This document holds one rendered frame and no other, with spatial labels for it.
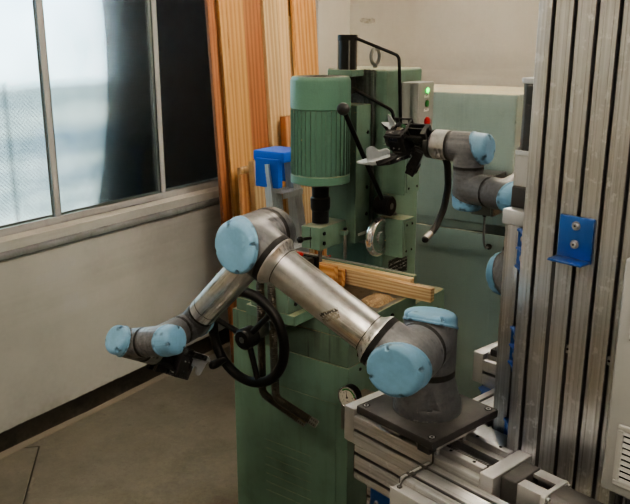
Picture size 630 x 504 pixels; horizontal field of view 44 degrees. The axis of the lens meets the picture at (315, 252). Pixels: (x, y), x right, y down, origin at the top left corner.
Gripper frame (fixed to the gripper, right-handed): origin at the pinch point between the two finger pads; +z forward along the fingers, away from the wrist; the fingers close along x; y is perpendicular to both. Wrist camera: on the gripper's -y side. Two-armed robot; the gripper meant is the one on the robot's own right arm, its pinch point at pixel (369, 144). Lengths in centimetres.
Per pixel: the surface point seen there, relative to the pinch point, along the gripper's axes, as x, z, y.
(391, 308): 28.4, -8.9, -34.2
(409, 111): -31.0, 7.9, -16.8
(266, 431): 63, 31, -67
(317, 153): 1.9, 17.9, -3.6
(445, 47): -203, 102, -129
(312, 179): 7.3, 19.0, -8.8
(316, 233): 15.0, 20.0, -24.0
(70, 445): 87, 138, -100
